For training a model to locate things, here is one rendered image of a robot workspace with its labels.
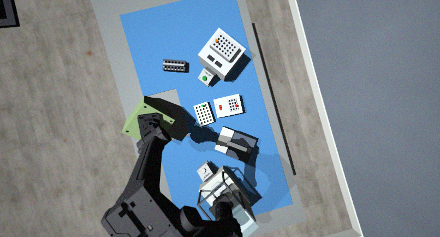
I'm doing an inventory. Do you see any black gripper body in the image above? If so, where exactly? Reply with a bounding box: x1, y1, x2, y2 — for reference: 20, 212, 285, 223
209, 194, 234, 217

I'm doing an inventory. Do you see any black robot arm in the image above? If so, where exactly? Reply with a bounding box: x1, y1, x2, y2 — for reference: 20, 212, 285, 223
101, 112, 243, 237

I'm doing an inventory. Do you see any blue bench mat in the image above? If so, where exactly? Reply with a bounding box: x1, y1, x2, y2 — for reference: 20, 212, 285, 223
120, 0, 293, 220

